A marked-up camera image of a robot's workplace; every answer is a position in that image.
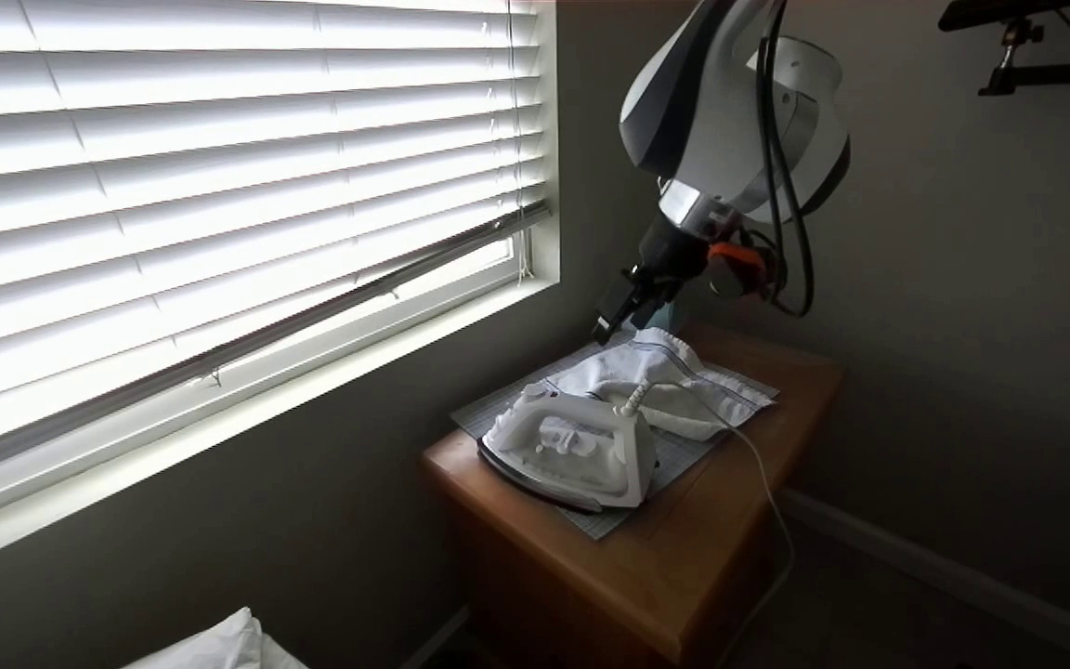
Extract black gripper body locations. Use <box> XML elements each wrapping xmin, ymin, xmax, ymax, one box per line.
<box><xmin>620</xmin><ymin>220</ymin><xmax>722</xmax><ymax>318</ymax></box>

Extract white towel with blue stripes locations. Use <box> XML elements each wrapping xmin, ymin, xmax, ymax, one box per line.
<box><xmin>552</xmin><ymin>325</ymin><xmax>785</xmax><ymax>447</ymax></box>

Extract white clothes iron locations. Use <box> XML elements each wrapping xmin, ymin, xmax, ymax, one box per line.
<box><xmin>475</xmin><ymin>380</ymin><xmax>660</xmax><ymax>521</ymax></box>

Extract white crumpled cloth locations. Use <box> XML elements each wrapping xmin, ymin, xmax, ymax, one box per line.
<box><xmin>444</xmin><ymin>339</ymin><xmax>789</xmax><ymax>547</ymax></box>

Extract wooden nightstand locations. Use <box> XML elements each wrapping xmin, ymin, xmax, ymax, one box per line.
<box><xmin>418</xmin><ymin>325</ymin><xmax>848</xmax><ymax>669</ymax></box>

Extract white window sill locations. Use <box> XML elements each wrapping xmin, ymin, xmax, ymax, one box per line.
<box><xmin>0</xmin><ymin>273</ymin><xmax>563</xmax><ymax>583</ymax></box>

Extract white baseboard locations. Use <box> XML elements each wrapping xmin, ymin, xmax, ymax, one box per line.
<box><xmin>775</xmin><ymin>487</ymin><xmax>1070</xmax><ymax>661</ymax></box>

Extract white window blinds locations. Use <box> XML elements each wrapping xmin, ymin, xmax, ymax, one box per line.
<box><xmin>0</xmin><ymin>0</ymin><xmax>562</xmax><ymax>502</ymax></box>

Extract white bed duvet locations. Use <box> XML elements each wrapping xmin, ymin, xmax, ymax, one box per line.
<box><xmin>124</xmin><ymin>603</ymin><xmax>311</xmax><ymax>669</ymax></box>

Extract orange cable strap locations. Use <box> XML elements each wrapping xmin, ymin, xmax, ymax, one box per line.
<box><xmin>703</xmin><ymin>240</ymin><xmax>771</xmax><ymax>297</ymax></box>

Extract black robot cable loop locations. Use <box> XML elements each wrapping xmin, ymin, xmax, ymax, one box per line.
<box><xmin>746</xmin><ymin>0</ymin><xmax>820</xmax><ymax>325</ymax></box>

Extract white iron power cord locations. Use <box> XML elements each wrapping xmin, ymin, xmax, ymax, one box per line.
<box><xmin>611</xmin><ymin>375</ymin><xmax>801</xmax><ymax>599</ymax></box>

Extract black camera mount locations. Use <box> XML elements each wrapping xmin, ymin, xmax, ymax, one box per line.
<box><xmin>935</xmin><ymin>0</ymin><xmax>1070</xmax><ymax>101</ymax></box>

